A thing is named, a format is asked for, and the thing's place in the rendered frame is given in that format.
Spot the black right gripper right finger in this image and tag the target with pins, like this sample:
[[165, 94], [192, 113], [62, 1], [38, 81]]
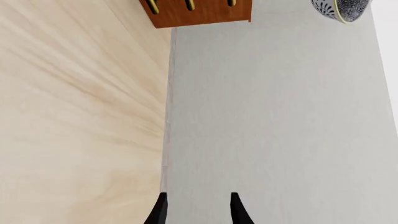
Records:
[[239, 213]]

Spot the wooden cabinet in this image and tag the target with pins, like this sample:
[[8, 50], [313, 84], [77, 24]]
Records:
[[202, 14]]

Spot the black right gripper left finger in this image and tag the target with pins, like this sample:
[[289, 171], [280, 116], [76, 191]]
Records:
[[158, 213]]

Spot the black patterned bowl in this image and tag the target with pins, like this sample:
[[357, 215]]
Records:
[[342, 8]]

